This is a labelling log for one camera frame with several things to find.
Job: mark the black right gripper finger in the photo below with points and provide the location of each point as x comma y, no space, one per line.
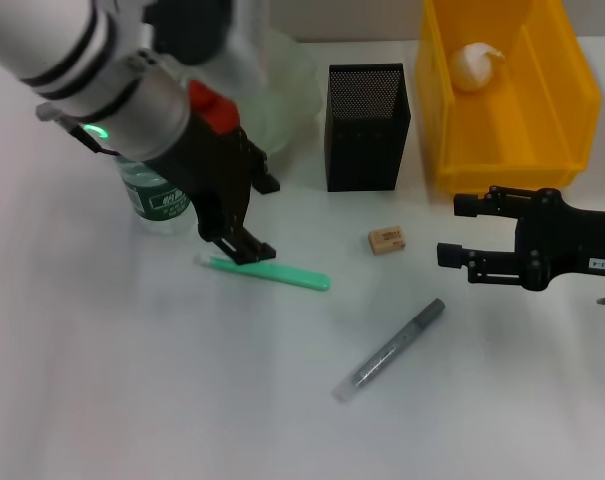
497,202
492,267

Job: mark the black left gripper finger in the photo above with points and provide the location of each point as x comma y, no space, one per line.
264,182
247,250

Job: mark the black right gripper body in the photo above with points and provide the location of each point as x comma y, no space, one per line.
557,235

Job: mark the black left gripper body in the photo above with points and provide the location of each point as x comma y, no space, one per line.
217,185

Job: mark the clear green-label plastic bottle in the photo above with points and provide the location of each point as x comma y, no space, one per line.
157,205

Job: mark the red-orange orange fruit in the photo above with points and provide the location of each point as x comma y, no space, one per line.
217,110

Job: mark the white paper ball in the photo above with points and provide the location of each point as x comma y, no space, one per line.
474,67

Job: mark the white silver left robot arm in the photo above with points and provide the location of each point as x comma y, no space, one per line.
82,65

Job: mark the pale green glass fruit bowl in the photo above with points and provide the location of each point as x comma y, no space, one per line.
292,100

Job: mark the black mesh pen holder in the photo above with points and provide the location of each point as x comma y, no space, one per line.
362,150

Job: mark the tan eraser block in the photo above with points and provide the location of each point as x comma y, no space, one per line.
387,240

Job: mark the grey marker pen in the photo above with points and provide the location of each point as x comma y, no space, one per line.
392,350

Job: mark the yellow plastic storage bin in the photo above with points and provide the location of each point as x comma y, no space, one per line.
507,100

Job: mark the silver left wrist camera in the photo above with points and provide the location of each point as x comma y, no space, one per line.
197,30

